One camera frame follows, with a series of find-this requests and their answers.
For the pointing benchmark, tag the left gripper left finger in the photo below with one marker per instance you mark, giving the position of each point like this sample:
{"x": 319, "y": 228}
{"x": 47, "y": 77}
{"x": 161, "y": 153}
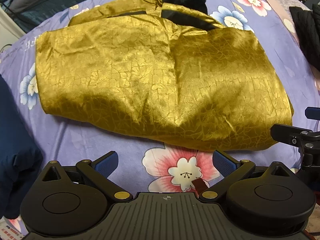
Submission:
{"x": 97, "y": 173}

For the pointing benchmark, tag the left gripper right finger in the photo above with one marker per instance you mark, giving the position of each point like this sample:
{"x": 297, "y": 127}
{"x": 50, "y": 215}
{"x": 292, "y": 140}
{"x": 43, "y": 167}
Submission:
{"x": 232, "y": 171}

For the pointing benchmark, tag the gold satin jacket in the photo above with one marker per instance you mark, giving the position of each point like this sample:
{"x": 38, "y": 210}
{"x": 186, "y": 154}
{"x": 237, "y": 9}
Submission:
{"x": 163, "y": 71}

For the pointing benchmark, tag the dark navy pillow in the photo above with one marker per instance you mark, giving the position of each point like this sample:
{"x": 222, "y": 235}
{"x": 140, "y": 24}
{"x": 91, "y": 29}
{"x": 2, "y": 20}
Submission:
{"x": 21, "y": 158}

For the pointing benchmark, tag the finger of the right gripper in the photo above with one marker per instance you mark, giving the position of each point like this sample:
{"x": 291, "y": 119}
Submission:
{"x": 291, "y": 135}
{"x": 312, "y": 113}

